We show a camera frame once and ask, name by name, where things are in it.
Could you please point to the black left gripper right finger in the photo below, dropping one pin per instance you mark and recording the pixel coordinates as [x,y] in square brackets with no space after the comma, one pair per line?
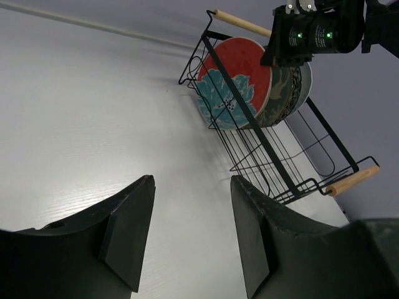
[287,255]

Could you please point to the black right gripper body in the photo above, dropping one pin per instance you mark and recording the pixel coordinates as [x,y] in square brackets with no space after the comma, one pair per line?
[302,29]

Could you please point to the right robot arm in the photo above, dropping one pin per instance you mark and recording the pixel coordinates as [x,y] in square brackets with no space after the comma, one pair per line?
[381,26]

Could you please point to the green plate with bird pattern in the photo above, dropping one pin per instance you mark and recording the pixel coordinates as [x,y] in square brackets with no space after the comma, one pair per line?
[278,97]

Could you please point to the black wire dish rack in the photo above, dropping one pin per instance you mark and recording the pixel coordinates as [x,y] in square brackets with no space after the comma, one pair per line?
[269,157]

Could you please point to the blue floral white plate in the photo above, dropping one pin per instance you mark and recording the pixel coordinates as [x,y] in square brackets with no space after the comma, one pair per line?
[295,92]

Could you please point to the pale blue plain plate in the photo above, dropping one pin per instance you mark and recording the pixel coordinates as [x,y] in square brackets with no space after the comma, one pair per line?
[306,85]

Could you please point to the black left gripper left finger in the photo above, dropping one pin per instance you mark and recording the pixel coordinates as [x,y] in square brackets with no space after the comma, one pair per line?
[95,253]

